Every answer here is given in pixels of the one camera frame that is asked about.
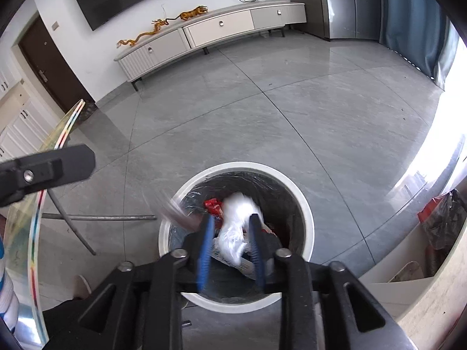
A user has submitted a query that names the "golden dragon figurine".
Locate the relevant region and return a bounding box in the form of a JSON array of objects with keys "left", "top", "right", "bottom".
[{"left": 116, "top": 18, "right": 170, "bottom": 49}]

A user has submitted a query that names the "white round trash bin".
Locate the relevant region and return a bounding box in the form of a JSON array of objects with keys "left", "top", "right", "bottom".
[{"left": 158, "top": 161, "right": 315, "bottom": 312}]

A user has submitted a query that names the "landscape print glass table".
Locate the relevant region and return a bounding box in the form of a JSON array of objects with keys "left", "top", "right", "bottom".
[{"left": 5, "top": 98, "right": 157, "bottom": 345}]

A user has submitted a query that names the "dark brown door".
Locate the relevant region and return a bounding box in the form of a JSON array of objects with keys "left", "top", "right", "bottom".
[{"left": 18, "top": 16, "right": 97, "bottom": 115}]

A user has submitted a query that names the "white hallway cabinet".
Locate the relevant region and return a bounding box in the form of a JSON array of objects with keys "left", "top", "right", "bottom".
[{"left": 0, "top": 66, "right": 64, "bottom": 161}]

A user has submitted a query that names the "grey plastic bag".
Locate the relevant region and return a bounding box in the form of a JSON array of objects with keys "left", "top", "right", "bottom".
[{"left": 144, "top": 190, "right": 199, "bottom": 232}]

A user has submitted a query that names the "golden tiger figurine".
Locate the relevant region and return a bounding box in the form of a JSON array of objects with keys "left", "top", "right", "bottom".
[{"left": 178, "top": 5, "right": 209, "bottom": 22}]

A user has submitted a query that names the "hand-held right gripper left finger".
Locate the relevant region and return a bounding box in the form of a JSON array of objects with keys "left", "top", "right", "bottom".
[{"left": 44, "top": 213, "right": 215, "bottom": 350}]

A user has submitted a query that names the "person's dark trouser leg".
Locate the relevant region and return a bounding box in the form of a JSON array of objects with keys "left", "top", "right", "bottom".
[{"left": 42, "top": 297, "right": 92, "bottom": 336}]

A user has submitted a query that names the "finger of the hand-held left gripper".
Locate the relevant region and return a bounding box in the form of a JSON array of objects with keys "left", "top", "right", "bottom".
[{"left": 0, "top": 145, "right": 96, "bottom": 207}]

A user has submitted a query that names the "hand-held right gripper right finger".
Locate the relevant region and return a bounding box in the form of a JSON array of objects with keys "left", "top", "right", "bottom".
[{"left": 249, "top": 213, "right": 417, "bottom": 350}]

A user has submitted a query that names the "blue curtain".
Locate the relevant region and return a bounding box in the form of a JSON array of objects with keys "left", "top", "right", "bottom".
[{"left": 377, "top": 0, "right": 460, "bottom": 90}]

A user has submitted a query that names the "person's white slipper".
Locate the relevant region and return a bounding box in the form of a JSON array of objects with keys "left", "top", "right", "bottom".
[{"left": 73, "top": 274, "right": 93, "bottom": 300}]

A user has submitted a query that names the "plastic bin liner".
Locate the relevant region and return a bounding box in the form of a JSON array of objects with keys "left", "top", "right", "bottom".
[{"left": 170, "top": 169, "right": 305, "bottom": 296}]

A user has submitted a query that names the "white plastic bag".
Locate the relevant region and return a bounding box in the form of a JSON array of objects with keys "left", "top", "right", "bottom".
[{"left": 213, "top": 191, "right": 263, "bottom": 265}]

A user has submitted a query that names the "white television cabinet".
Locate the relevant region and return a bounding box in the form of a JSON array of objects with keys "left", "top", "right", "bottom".
[{"left": 114, "top": 2, "right": 306, "bottom": 92}]

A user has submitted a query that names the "black garbage bag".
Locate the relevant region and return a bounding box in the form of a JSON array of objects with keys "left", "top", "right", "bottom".
[{"left": 423, "top": 189, "right": 467, "bottom": 259}]

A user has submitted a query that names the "grey refrigerator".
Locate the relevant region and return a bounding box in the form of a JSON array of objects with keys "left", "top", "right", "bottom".
[{"left": 285, "top": 0, "right": 384, "bottom": 41}]

